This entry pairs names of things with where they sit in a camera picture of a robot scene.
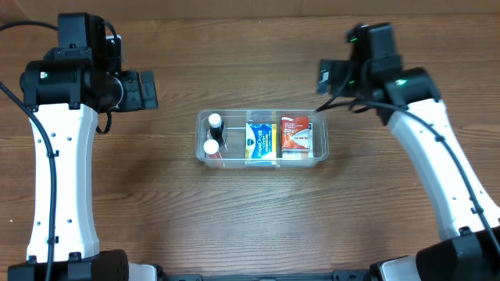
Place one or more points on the black bottle white cap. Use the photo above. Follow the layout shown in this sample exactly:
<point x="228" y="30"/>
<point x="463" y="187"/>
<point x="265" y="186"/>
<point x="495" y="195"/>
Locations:
<point x="217" y="129"/>

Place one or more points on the red medicine box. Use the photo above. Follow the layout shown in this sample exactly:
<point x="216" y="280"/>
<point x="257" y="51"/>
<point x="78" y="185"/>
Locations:
<point x="295" y="133"/>

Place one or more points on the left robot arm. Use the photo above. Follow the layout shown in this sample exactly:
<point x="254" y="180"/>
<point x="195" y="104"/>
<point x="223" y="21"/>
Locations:
<point x="63" y="100"/>

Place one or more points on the orange bottle white cap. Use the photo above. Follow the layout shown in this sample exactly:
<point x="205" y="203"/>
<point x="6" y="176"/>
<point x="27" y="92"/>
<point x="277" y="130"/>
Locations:
<point x="212" y="149"/>

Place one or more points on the white Hansaplast plaster box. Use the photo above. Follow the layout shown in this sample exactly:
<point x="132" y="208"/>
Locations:
<point x="302" y="154"/>

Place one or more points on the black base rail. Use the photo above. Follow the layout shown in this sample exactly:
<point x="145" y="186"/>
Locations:
<point x="336" y="275"/>

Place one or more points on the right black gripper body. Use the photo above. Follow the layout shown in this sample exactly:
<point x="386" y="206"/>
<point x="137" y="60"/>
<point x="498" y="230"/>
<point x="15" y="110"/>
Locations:
<point x="326" y="76"/>

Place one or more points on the clear plastic container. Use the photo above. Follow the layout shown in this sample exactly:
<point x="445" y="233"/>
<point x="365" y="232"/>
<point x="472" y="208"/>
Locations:
<point x="233" y="152"/>

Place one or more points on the blue Vicks VapoDrops box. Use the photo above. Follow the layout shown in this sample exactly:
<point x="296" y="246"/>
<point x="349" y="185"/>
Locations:
<point x="260" y="140"/>

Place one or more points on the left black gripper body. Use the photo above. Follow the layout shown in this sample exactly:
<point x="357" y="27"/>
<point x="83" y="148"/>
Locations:
<point x="146" y="90"/>

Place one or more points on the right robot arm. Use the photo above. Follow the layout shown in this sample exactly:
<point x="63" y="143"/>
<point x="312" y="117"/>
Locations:
<point x="410" y="106"/>

